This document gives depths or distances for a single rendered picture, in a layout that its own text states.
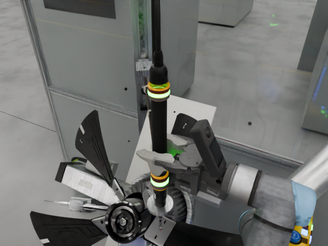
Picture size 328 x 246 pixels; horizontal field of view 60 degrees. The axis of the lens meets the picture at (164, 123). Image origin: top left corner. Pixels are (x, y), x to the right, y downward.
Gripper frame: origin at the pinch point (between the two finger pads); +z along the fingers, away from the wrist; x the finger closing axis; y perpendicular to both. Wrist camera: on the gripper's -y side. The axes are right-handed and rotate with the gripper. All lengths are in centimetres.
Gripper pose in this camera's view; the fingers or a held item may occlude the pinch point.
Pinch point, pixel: (149, 142)
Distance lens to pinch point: 65.5
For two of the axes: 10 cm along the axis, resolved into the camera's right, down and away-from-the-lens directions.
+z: -8.8, -2.8, 3.8
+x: 4.7, -5.2, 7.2
